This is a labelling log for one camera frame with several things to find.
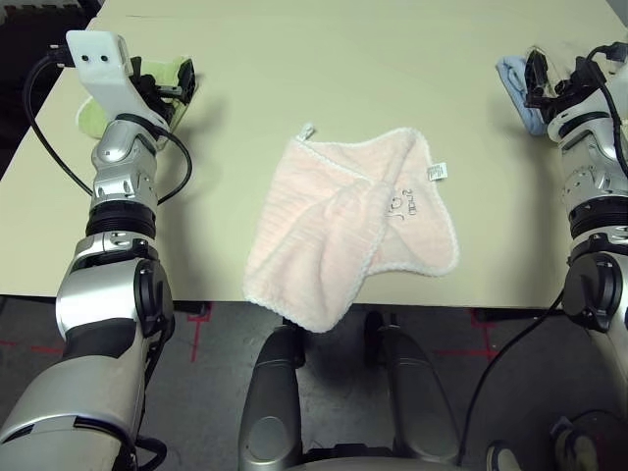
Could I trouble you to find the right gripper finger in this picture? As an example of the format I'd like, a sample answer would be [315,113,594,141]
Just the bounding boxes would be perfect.
[524,51,549,99]
[573,56,600,84]

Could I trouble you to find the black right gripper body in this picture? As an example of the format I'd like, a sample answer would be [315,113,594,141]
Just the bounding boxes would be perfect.
[523,73,598,113]

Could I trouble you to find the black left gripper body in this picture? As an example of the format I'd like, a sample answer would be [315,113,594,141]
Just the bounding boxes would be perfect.
[128,73,186,133]

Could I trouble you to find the pink terry towel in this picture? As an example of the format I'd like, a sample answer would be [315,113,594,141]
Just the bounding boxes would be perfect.
[242,121,462,335]

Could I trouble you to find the beige folded towel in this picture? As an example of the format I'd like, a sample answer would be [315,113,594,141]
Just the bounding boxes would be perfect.
[528,42,590,84]

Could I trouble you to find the light blue folded towel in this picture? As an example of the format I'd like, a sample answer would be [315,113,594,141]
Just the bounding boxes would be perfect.
[495,54,553,137]

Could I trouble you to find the green folded towel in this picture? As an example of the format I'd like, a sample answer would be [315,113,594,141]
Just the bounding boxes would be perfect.
[74,56,195,143]

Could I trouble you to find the pale yellow sneaker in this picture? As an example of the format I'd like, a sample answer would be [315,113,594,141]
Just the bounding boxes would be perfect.
[549,416,595,471]

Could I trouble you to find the white navy shoe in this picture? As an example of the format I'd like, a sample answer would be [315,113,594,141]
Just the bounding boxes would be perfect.
[487,440,522,471]

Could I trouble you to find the grey robot waist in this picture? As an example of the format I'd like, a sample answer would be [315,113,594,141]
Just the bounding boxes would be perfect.
[288,441,472,471]

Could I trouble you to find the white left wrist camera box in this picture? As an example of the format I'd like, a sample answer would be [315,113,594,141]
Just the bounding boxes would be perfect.
[66,29,171,131]

